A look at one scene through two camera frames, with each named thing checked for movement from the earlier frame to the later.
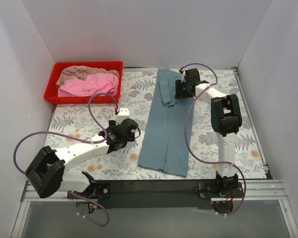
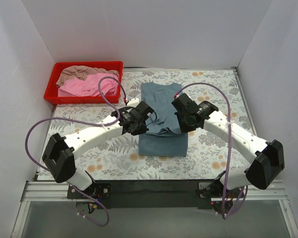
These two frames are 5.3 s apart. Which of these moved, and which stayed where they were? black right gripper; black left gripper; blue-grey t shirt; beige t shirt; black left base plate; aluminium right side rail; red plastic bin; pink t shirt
Moved: black right gripper; black left gripper; blue-grey t shirt
Stayed: red plastic bin; aluminium right side rail; black left base plate; beige t shirt; pink t shirt
